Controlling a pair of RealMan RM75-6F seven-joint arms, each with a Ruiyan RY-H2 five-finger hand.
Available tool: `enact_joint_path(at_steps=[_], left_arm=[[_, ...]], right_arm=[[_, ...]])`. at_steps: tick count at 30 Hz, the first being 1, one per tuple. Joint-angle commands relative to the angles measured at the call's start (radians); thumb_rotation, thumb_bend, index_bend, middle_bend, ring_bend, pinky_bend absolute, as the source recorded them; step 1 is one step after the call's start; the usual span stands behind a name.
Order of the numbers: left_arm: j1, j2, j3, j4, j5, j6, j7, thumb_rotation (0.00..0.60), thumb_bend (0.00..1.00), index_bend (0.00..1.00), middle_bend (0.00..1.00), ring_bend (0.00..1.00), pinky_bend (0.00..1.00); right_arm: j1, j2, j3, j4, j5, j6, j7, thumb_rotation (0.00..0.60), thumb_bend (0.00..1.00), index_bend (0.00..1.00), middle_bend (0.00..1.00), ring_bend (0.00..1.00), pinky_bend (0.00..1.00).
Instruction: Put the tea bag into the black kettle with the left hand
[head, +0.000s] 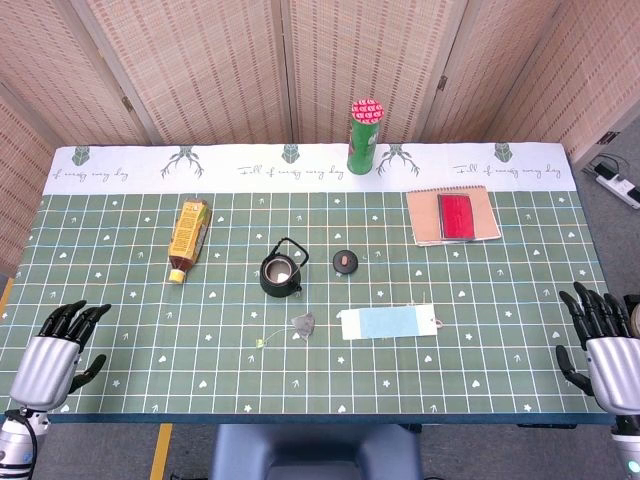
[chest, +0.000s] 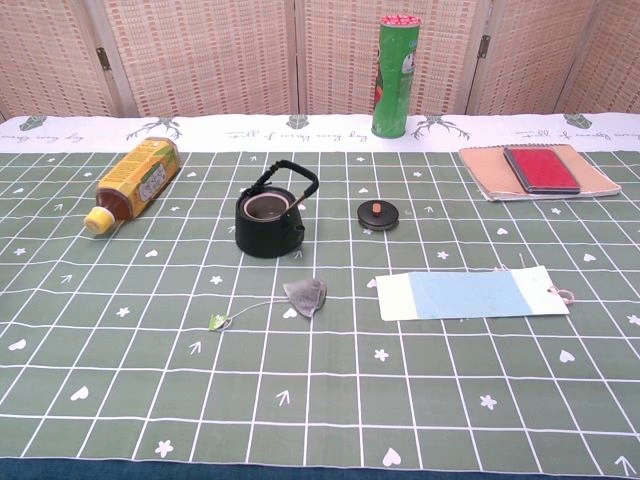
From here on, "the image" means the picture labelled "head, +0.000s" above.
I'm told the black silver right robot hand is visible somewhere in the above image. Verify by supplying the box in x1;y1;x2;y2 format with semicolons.
555;281;640;416

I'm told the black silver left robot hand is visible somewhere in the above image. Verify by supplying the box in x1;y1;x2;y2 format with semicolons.
8;299;112;412

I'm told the black cast iron teapot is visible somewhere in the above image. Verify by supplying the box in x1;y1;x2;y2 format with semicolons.
258;237;310;300

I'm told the grey tea bag with string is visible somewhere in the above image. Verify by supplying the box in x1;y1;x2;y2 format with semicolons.
254;312;317;350

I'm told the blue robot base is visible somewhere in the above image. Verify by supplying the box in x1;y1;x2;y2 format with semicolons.
209;423;424;480

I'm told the yellow label tea bottle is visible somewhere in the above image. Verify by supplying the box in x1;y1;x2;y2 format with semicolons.
167;198;213;285

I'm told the black teapot lid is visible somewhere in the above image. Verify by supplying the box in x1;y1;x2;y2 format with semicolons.
332;249;360;275

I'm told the green grid tablecloth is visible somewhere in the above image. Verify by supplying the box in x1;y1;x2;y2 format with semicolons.
0;143;624;416

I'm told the white power strip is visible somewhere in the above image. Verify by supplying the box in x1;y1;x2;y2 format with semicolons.
594;174;640;210

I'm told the red pack in clear wrap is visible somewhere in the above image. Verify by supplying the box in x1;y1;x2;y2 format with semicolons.
436;193;477;241

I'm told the white blue paper tag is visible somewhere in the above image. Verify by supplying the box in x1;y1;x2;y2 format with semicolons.
338;303;444;342

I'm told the kraft spiral notebook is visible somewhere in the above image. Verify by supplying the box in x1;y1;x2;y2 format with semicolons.
405;184;502;248

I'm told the green chips can red lid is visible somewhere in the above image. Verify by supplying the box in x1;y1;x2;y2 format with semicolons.
346;98;385;176

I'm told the bamboo folding screen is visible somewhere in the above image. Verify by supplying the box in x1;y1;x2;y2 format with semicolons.
0;0;640;279

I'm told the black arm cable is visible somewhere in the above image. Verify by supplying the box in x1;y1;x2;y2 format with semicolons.
3;408;40;469

